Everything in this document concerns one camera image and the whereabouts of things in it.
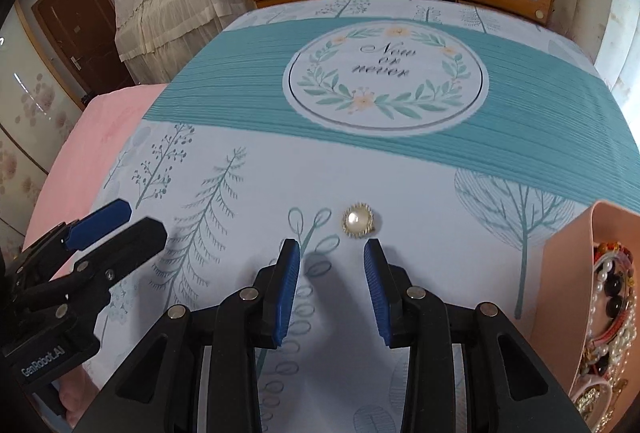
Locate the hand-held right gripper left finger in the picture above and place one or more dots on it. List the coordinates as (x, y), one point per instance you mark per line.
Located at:
(287, 293)

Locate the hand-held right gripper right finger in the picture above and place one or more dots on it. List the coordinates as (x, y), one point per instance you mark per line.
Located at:
(376, 293)

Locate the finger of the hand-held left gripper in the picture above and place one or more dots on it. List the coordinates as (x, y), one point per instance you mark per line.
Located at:
(130, 240)
(100, 219)

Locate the round pearl brooch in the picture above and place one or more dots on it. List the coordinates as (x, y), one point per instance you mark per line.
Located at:
(357, 219)

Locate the pink jewelry box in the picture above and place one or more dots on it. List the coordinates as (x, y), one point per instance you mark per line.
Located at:
(565, 273)

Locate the pile of mixed jewelry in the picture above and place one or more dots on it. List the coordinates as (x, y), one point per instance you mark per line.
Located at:
(615, 293)

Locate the pink blanket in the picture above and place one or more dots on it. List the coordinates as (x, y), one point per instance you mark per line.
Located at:
(85, 148)

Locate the floral wardrobe door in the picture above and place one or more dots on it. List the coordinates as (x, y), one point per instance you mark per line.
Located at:
(25, 123)

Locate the teal printed bedsheet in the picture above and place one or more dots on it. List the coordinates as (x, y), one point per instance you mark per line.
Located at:
(400, 153)

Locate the brown wooden door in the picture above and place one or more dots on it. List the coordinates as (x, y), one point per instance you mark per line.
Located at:
(75, 13)

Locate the white curtain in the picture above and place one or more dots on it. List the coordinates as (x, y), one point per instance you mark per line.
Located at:
(620, 13)

